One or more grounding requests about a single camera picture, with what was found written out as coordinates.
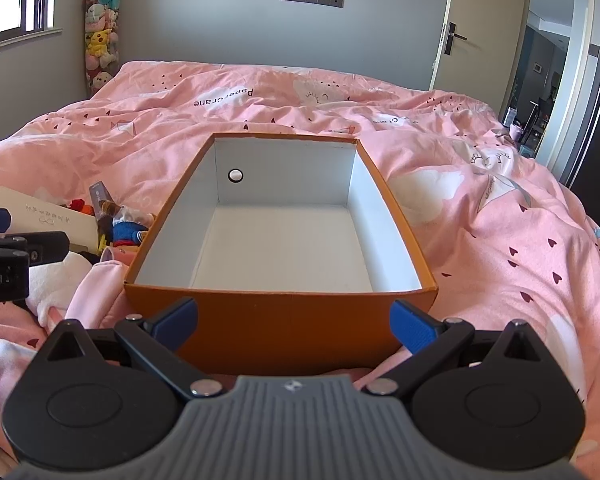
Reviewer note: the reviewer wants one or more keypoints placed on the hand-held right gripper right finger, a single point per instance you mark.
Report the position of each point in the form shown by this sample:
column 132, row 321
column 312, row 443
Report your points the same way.
column 409, row 327

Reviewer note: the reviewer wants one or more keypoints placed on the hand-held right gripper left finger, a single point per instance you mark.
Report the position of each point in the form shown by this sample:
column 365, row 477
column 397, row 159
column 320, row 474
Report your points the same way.
column 179, row 320

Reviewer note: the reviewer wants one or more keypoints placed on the beige glasses case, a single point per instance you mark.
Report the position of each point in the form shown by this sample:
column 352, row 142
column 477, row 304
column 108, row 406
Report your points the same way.
column 45, row 215

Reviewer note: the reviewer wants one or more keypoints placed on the orange and red crochet toy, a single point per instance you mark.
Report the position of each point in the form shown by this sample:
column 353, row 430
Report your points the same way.
column 77, row 205

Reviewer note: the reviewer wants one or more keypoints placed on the small brown carton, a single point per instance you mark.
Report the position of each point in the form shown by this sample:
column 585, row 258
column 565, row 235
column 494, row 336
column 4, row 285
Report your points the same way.
column 99, row 195

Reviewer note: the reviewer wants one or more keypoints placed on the blue and white plush toy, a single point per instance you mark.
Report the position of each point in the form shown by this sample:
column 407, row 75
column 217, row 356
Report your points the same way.
column 125, row 230

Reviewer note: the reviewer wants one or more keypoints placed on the orange cardboard box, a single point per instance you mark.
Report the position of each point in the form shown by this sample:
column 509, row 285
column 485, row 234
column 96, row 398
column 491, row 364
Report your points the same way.
column 290, row 327

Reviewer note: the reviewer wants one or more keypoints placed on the white cloth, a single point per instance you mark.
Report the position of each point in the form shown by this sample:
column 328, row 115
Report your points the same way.
column 45, row 280

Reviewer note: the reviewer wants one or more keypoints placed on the pink printed blanket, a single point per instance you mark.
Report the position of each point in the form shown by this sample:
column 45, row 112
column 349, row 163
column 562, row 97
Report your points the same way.
column 480, row 240

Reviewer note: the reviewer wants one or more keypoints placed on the hanging net of plush toys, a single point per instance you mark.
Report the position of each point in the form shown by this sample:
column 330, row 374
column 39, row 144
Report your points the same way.
column 100, row 40

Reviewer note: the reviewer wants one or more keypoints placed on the cream room door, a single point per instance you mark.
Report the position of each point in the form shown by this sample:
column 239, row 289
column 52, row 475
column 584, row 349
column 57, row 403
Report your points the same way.
column 480, row 20

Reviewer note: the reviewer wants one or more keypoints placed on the white door frame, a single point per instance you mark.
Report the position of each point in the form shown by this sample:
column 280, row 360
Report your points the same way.
column 575, row 85

